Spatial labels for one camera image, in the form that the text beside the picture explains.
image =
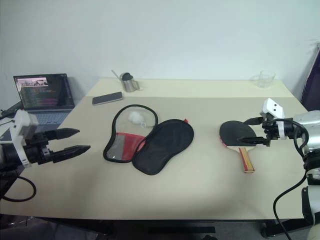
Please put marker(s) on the clear glass cup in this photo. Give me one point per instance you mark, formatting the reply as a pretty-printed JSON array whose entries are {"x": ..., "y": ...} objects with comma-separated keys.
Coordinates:
[{"x": 263, "y": 78}]

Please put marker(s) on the black rounded knob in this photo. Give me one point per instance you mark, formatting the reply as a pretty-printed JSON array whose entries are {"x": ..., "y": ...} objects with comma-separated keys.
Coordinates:
[{"x": 127, "y": 75}]

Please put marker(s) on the white fluffy pompom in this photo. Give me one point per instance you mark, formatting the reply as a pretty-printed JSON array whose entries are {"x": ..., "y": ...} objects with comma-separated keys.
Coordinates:
[{"x": 135, "y": 117}]

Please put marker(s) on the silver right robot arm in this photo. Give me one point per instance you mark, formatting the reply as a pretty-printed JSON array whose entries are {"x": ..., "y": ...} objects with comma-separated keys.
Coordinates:
[{"x": 311, "y": 130}]

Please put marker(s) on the black table frame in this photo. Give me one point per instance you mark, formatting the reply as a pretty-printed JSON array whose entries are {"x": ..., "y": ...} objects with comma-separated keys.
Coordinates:
[{"x": 125, "y": 225}]

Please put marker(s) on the open grey laptop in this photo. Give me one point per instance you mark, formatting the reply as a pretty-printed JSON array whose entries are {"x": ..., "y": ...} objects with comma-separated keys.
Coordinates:
[{"x": 42, "y": 97}]

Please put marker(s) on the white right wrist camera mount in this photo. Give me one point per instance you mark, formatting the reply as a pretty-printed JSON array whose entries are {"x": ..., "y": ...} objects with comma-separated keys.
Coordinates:
[{"x": 273, "y": 108}]

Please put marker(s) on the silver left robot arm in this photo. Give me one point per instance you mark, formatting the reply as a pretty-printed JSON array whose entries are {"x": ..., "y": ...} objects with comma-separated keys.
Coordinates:
[{"x": 7, "y": 156}]

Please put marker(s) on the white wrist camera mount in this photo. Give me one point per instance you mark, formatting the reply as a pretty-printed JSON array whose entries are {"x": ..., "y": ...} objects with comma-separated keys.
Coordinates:
[
  {"x": 22, "y": 125},
  {"x": 273, "y": 108}
]

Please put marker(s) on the black table tennis paddle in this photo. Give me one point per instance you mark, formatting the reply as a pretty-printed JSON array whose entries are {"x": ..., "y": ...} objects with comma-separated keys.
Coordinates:
[{"x": 231, "y": 132}]

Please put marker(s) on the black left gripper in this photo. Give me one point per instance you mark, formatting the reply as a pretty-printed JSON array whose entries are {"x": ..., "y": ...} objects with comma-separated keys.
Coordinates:
[{"x": 37, "y": 150}]

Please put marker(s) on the black red paddle case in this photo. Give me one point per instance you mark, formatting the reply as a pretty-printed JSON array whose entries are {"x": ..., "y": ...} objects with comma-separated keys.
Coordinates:
[{"x": 162, "y": 147}]

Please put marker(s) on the black smartphone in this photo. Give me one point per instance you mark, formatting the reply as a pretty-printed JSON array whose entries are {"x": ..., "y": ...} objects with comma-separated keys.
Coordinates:
[{"x": 107, "y": 98}]

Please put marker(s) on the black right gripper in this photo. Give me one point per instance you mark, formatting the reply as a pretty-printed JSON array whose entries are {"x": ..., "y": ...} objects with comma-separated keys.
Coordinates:
[{"x": 271, "y": 131}]

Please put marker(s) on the stainless steel pitcher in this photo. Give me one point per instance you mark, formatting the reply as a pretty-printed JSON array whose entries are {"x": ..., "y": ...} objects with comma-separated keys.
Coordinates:
[{"x": 129, "y": 85}]

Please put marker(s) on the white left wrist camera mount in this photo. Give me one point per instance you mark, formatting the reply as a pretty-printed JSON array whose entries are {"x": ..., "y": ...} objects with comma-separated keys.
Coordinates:
[{"x": 22, "y": 125}]

